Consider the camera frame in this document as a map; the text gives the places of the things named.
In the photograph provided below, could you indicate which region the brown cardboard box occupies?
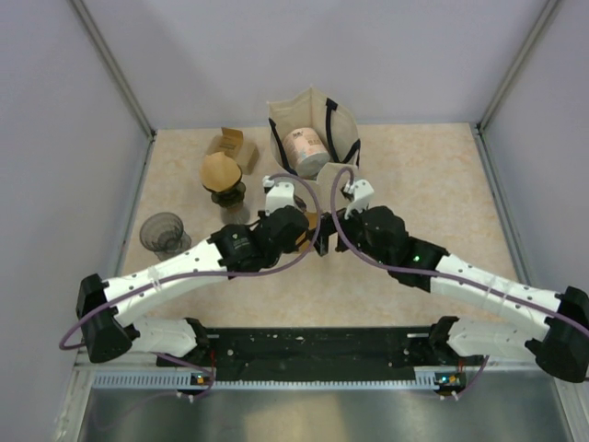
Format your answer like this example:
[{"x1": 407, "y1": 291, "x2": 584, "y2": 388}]
[{"x1": 206, "y1": 127, "x2": 260, "y2": 175}]

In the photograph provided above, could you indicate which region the pink wrapped paper roll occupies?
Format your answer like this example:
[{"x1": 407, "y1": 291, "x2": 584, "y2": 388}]
[{"x1": 283, "y1": 127, "x2": 330, "y2": 180}]

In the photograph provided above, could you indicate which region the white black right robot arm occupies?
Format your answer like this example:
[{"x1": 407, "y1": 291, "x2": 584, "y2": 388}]
[{"x1": 318, "y1": 206, "x2": 588, "y2": 383}]

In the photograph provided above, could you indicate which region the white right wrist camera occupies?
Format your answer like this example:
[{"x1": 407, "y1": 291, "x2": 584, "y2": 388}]
[{"x1": 341, "y1": 179, "x2": 375, "y2": 219}]

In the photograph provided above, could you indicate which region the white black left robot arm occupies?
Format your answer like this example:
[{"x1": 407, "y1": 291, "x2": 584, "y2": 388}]
[{"x1": 75, "y1": 206, "x2": 309, "y2": 366}]

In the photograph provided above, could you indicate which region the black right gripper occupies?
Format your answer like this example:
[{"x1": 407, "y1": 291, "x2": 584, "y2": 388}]
[{"x1": 306, "y1": 198, "x2": 393, "y2": 268}]

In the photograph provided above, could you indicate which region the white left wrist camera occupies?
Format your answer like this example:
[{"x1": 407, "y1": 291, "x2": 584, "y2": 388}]
[{"x1": 262, "y1": 173, "x2": 296, "y2": 215}]

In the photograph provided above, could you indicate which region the grey glass server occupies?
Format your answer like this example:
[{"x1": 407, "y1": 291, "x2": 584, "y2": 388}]
[{"x1": 221, "y1": 204, "x2": 250, "y2": 225}]

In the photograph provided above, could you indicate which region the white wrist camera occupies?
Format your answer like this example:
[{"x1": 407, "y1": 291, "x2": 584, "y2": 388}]
[
  {"x1": 341, "y1": 179, "x2": 375, "y2": 219},
  {"x1": 262, "y1": 173, "x2": 296, "y2": 215}
]

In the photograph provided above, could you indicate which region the cream floral canvas tote bag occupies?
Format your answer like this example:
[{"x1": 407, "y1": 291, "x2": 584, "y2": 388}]
[{"x1": 268, "y1": 87, "x2": 361, "y2": 212}]

